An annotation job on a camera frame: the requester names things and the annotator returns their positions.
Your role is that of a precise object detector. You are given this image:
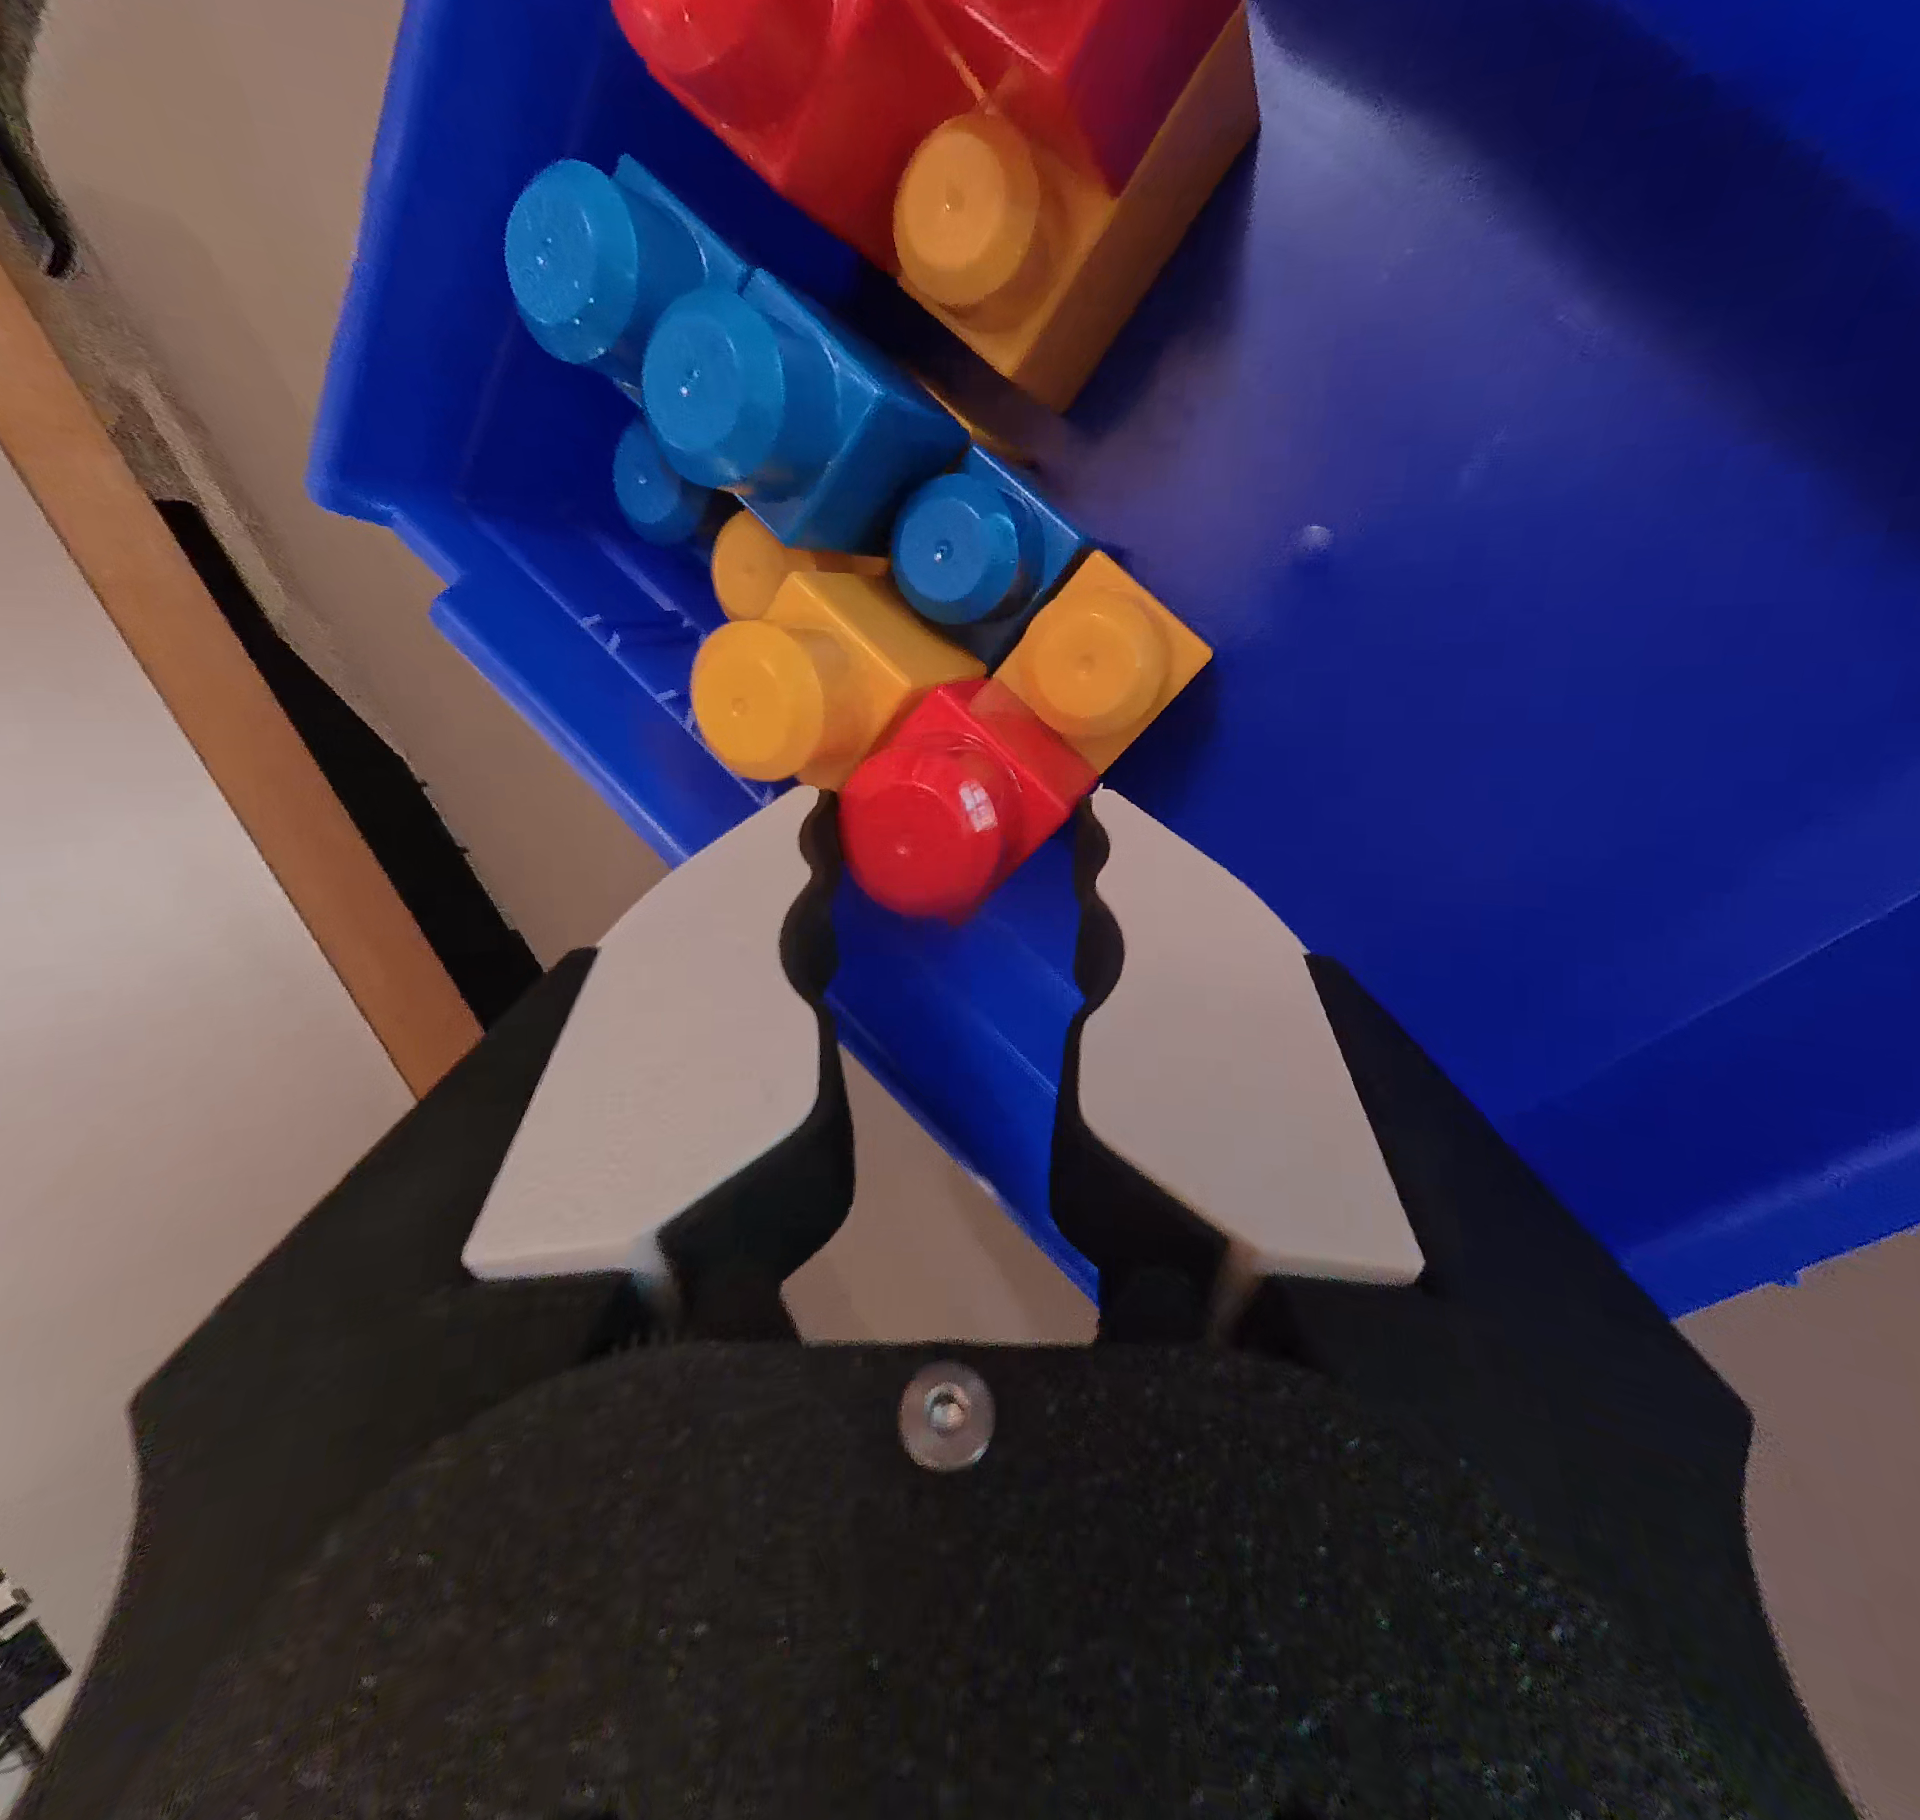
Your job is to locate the heap of coloured blocks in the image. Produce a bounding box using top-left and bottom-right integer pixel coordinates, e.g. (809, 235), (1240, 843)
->
(500, 0), (1266, 786)

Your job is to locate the blue plastic bin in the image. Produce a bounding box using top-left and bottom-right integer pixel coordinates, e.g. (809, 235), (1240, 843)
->
(306, 0), (1920, 1320)

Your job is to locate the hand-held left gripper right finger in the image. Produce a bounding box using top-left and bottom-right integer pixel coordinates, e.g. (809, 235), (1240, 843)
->
(1049, 789), (1428, 1341)

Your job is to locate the red one-stud block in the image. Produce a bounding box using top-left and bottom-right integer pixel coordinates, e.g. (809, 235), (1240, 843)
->
(837, 680), (1101, 926)

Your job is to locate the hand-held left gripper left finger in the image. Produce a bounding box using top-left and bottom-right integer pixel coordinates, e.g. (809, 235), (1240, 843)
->
(460, 789), (857, 1341)

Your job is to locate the grey-top desk with wooden edge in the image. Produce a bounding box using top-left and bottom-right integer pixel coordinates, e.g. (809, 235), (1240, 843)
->
(0, 265), (484, 1646)

